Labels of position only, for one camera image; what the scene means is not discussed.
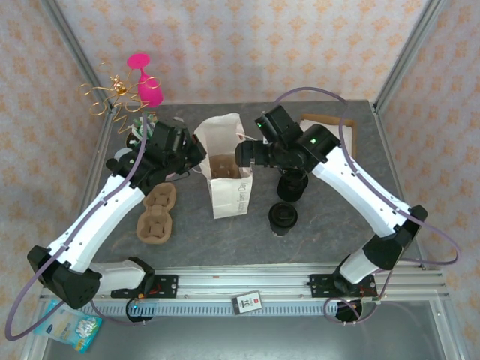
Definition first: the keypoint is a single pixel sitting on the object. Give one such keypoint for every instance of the brown cardboard cup carrier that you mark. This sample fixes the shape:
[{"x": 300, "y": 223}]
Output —
[
  {"x": 155, "y": 225},
  {"x": 225, "y": 167}
]

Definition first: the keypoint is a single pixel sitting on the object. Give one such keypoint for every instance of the white printed paper gift bag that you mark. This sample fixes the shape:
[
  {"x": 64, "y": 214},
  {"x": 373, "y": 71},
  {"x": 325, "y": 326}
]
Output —
[{"x": 228, "y": 202}]

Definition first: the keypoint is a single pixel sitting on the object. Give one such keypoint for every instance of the black plastic coffee lid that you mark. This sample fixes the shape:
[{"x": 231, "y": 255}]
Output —
[{"x": 284, "y": 214}]

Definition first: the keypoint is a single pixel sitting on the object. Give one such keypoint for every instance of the black paper coffee cup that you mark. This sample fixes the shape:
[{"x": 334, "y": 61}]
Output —
[{"x": 279, "y": 231}]

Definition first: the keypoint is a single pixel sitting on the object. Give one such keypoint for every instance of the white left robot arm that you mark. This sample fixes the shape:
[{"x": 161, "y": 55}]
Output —
[{"x": 93, "y": 217}]

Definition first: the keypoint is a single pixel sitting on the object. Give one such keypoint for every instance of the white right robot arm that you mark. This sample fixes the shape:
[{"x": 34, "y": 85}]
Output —
[{"x": 356, "y": 195}]

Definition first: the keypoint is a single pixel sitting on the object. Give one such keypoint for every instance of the green white wrapped straws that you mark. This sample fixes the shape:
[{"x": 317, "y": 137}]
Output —
[{"x": 140, "y": 129}]

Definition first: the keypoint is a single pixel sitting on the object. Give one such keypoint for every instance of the stack of black plastic lids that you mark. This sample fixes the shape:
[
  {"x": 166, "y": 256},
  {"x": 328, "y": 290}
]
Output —
[{"x": 292, "y": 187}]

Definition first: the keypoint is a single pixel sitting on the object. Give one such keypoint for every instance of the brown cardboard napkin tray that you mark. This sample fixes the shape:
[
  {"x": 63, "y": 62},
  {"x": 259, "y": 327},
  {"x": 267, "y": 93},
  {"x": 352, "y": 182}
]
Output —
[{"x": 326, "y": 117}]

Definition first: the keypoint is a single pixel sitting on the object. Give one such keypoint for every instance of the small dark glass bottle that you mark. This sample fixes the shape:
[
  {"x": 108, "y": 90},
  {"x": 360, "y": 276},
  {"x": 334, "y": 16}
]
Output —
[{"x": 111, "y": 164}]

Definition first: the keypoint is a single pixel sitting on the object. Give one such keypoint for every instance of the pink plastic wine glass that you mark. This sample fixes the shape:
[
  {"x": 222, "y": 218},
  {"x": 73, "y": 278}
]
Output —
[{"x": 150, "y": 92}]

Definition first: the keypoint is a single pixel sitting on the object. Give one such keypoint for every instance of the white label tag card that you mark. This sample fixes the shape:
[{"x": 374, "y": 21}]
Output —
[{"x": 245, "y": 302}]

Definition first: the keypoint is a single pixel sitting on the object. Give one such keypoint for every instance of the blue snack package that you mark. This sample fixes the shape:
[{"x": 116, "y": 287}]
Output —
[{"x": 71, "y": 328}]

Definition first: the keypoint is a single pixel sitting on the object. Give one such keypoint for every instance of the aluminium front table rail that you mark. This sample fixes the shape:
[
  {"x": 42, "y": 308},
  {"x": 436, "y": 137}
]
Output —
[{"x": 243, "y": 279}]

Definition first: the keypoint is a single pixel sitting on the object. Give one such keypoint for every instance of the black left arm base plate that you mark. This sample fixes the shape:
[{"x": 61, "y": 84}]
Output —
[{"x": 167, "y": 285}]

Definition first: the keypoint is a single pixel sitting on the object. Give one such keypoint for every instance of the aluminium frame post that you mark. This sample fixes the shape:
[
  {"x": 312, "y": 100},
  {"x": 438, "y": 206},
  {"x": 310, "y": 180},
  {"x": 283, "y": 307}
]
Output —
[
  {"x": 77, "y": 48},
  {"x": 408, "y": 48}
]

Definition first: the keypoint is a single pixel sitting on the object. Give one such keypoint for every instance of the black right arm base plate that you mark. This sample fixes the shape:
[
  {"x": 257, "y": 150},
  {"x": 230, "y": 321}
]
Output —
[{"x": 318, "y": 285}]

